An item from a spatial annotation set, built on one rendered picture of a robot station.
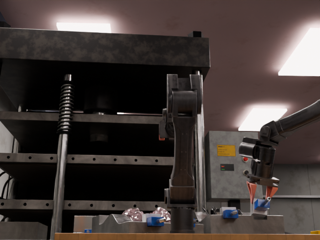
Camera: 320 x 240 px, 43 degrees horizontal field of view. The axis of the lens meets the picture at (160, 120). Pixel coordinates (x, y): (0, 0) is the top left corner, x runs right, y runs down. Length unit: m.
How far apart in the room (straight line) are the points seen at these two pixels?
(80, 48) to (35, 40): 0.26
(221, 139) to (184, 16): 2.54
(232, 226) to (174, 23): 3.65
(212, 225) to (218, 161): 1.00
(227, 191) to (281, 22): 3.02
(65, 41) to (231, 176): 1.23
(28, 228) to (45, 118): 0.97
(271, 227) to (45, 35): 1.65
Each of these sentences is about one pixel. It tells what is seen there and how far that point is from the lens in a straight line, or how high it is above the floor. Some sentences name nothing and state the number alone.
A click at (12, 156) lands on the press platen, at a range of 2.37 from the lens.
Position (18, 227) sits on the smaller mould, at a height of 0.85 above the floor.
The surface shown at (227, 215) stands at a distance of 1.44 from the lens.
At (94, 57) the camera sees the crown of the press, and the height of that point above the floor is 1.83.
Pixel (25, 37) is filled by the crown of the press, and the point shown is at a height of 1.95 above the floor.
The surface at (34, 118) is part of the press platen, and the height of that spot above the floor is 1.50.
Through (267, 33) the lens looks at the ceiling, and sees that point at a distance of 5.22.
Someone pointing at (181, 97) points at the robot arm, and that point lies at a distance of 1.08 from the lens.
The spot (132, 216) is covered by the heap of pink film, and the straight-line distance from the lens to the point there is 1.49.
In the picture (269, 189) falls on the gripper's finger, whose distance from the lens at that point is 1.55.
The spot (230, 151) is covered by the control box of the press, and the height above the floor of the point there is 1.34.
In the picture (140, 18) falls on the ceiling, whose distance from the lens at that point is 4.79.
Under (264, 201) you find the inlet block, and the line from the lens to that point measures 1.45.
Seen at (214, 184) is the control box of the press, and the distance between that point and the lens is 2.38.
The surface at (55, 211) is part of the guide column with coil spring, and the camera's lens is 2.22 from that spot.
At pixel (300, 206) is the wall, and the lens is 12.15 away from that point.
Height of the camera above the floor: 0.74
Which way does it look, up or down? 19 degrees up
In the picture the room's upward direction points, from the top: straight up
